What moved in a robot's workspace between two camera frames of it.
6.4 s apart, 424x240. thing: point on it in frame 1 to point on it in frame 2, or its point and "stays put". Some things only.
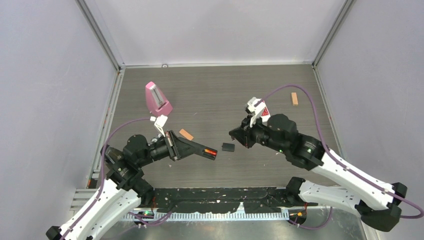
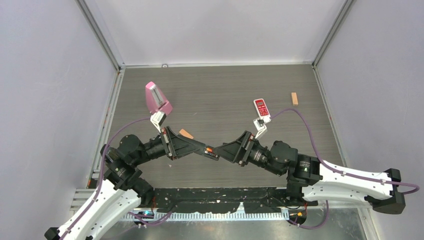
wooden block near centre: (186, 134) stays put
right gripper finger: (239, 134) to (235, 151)
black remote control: (194, 148) stays put
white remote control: (263, 111) stays put
